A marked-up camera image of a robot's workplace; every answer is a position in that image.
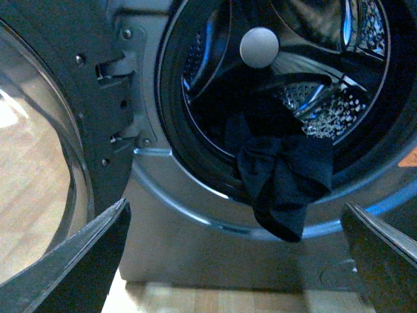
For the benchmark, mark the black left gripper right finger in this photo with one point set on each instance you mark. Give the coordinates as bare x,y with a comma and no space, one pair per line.
385,259

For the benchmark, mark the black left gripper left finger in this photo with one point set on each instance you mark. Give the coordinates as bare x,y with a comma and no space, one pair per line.
75,276

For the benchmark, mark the dark navy garment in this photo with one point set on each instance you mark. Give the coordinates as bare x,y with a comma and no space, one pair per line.
282,169

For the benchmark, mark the washing machine glass door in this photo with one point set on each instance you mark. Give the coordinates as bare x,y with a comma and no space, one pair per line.
66,101

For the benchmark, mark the grey front-load washing machine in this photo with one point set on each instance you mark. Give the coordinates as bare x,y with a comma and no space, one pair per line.
345,69

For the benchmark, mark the orange warning sticker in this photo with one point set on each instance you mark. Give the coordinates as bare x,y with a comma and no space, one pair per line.
409,161

